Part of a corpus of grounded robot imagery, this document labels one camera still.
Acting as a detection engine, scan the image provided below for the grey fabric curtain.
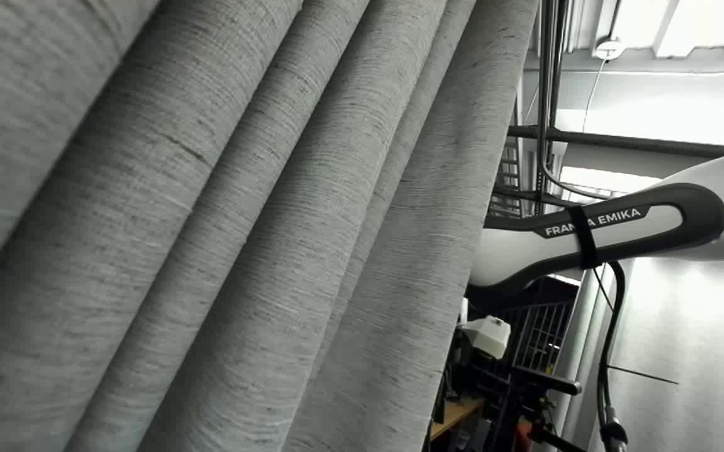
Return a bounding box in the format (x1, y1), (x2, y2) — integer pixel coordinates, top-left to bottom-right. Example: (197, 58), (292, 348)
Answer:
(0, 0), (543, 452)

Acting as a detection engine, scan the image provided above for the wooden table top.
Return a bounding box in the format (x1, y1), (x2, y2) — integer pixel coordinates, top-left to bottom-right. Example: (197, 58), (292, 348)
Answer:
(424, 394), (487, 446)

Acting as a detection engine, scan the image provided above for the black vertical pole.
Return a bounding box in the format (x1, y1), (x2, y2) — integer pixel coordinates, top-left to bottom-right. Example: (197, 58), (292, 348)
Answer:
(535, 0), (569, 196)

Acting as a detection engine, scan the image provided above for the orange black clamp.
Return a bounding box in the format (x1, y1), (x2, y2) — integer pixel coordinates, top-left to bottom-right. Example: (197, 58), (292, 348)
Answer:
(511, 412), (588, 452)

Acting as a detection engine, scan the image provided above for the black horizontal beam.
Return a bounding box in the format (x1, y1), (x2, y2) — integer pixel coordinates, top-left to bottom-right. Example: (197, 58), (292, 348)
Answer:
(507, 123), (724, 162)

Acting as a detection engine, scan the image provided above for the white smoke detector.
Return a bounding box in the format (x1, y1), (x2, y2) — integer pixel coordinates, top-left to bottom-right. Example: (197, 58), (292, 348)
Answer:
(590, 32), (627, 63)

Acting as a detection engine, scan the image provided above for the ceiling light panel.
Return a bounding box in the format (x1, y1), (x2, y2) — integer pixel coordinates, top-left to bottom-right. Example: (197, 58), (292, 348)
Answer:
(651, 0), (724, 60)

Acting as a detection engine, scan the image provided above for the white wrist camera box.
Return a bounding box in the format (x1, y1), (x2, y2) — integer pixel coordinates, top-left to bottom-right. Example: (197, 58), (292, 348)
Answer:
(458, 314), (516, 361)

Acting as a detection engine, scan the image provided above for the black wire rack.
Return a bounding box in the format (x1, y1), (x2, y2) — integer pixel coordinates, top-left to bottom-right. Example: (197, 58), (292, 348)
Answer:
(511, 299), (576, 378)

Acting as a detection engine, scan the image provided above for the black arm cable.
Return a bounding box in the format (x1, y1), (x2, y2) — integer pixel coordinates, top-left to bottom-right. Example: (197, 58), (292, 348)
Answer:
(563, 202), (633, 452)

